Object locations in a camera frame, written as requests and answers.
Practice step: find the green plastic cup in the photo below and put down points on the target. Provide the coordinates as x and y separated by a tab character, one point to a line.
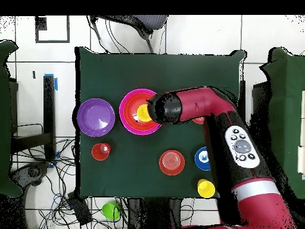
109	211

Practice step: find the orange plastic cup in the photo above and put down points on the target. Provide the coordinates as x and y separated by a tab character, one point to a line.
99	153

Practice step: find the grey office chair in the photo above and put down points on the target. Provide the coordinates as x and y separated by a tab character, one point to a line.
147	22

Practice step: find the yellow plastic cup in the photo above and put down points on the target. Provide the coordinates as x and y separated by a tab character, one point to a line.
143	113
206	189

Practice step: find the dark green table cloth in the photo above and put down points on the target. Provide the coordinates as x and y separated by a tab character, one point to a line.
155	76

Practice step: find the large orange plastic bowl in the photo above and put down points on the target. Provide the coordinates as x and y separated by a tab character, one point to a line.
129	112

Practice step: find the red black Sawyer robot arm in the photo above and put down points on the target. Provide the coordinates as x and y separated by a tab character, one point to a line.
205	102

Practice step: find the black chair base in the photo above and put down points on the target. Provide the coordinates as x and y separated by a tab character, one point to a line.
33	171

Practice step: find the black metal post frame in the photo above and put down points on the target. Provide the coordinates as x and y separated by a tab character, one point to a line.
49	107

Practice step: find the blue plastic bowl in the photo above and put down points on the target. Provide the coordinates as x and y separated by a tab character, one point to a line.
200	165

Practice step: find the black floor box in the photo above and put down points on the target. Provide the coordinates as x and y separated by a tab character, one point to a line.
79	210

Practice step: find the dark green side cloth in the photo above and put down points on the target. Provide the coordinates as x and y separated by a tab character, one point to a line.
286	107
4	119

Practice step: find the purple plastic bowl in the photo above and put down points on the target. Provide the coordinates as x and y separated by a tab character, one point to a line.
95	117

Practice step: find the large pink plastic bowl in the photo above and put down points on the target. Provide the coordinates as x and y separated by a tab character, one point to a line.
121	112

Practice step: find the small orange plastic bowl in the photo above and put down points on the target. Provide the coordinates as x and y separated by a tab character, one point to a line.
171	162
199	121

